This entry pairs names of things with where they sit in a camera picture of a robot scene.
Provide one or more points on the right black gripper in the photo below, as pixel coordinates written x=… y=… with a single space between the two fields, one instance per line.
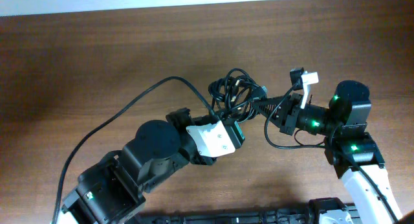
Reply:
x=283 y=119

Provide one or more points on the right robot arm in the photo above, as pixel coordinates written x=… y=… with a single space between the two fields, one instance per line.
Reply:
x=348 y=147

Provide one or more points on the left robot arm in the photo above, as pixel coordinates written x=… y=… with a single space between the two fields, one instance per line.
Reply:
x=112 y=190

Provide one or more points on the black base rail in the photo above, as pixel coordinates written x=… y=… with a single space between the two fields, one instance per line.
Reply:
x=322 y=210

